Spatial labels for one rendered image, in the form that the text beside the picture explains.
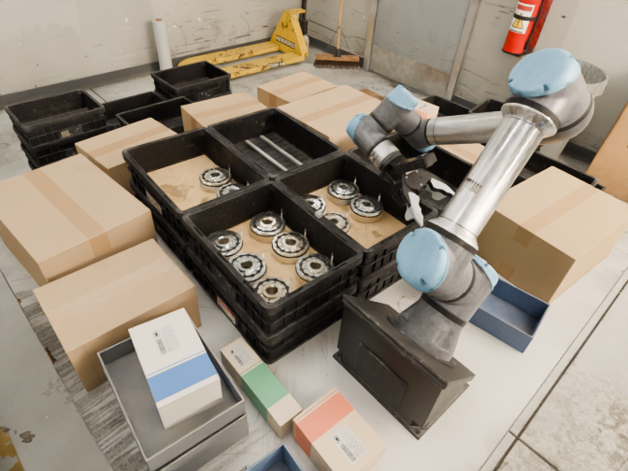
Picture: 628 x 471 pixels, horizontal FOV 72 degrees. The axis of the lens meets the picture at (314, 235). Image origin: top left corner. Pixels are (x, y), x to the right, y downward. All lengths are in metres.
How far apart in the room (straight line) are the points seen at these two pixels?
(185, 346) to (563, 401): 1.69
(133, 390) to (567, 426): 1.70
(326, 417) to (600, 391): 1.58
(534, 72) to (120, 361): 1.04
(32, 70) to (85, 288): 3.27
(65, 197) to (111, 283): 0.35
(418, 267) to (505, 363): 0.49
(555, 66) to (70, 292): 1.13
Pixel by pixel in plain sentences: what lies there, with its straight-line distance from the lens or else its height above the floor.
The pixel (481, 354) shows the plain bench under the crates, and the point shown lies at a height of 0.70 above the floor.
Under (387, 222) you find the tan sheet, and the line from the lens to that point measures 1.36.
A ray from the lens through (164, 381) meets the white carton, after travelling 0.92.
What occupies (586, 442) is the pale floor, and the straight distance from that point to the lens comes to 2.18.
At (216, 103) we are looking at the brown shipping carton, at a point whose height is 0.86.
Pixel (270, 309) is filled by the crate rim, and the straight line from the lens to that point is 0.95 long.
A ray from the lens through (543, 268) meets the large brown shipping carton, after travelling 1.42.
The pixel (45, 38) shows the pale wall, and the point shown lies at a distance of 4.27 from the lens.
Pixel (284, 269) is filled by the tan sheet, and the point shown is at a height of 0.83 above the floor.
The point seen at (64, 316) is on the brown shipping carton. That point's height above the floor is 0.86.
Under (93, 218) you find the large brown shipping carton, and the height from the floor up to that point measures 0.90.
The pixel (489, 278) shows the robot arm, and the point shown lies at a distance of 1.01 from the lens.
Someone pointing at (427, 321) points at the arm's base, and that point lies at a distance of 1.00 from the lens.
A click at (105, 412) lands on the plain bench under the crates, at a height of 0.70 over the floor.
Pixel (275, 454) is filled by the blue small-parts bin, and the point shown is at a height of 0.82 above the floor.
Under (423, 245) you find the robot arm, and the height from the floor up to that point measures 1.10.
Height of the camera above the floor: 1.67
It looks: 41 degrees down
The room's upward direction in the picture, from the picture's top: 5 degrees clockwise
